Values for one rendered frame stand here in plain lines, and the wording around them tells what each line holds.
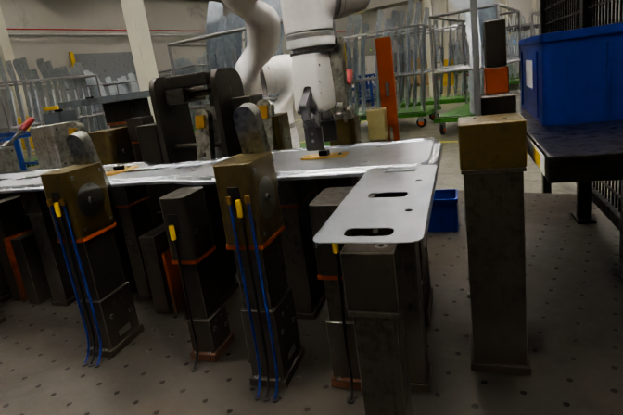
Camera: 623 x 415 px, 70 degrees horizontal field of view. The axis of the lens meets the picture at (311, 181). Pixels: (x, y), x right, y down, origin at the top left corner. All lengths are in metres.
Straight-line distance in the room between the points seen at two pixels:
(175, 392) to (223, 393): 0.08
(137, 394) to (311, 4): 0.68
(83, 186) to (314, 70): 0.44
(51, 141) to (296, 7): 0.80
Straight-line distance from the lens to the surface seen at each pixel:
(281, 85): 1.49
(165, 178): 0.87
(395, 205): 0.48
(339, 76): 0.94
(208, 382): 0.79
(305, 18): 0.76
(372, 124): 0.89
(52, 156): 1.35
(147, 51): 5.14
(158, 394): 0.80
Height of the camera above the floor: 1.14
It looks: 13 degrees down
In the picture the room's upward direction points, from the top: 8 degrees counter-clockwise
